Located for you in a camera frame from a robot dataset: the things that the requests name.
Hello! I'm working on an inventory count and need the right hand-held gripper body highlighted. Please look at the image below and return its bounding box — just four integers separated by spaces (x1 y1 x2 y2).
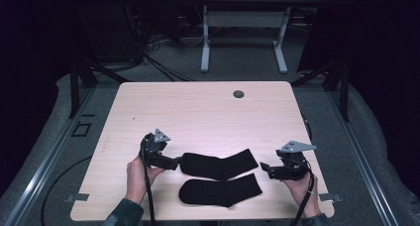
275 140 317 181

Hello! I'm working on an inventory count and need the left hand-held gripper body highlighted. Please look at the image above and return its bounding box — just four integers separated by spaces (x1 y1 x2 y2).
140 128 171 170

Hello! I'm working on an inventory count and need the black sock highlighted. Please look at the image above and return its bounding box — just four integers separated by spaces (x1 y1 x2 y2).
179 148 260 181
178 172 263 208

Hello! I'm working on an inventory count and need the person's right hand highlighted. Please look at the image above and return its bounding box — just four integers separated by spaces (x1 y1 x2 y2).
282 172 322 219

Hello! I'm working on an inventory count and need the person's left hand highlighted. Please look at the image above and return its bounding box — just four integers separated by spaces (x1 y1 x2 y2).
126 155 165 206

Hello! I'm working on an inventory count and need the black metal stand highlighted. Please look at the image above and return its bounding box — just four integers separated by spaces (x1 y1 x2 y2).
289 57 352 123
67 57 131 120

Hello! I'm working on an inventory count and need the black curtain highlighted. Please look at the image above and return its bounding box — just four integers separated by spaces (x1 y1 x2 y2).
296 0 420 201
0 0 77 198

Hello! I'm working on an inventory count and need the white desk with metal legs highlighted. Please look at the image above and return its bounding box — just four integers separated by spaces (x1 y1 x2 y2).
181 0 325 74

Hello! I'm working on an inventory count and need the right hand-held gripper black cable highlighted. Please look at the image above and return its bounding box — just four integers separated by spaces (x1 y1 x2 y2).
290 159 315 226

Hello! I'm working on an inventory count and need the hand-held gripper black cable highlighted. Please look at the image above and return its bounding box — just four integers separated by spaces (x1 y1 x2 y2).
290 159 315 226
140 136 157 226

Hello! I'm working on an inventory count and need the left hand-held gripper black cable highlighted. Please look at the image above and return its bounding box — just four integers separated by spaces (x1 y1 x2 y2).
140 136 157 226

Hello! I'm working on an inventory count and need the black cable beside table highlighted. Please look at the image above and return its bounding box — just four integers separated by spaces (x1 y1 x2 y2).
300 112 313 142

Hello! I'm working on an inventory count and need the grey metal table bracket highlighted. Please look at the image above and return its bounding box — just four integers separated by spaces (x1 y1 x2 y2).
318 192 344 204
64 192 90 204

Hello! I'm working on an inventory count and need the aluminium floor rail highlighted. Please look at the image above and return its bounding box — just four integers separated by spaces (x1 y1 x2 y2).
2 86 97 226
326 89 401 226

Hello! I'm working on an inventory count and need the bundle of dark cables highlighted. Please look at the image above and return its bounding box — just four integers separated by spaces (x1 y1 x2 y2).
124 1 196 83

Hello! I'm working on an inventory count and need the black floor cable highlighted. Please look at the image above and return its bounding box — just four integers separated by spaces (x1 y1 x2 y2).
40 155 94 226

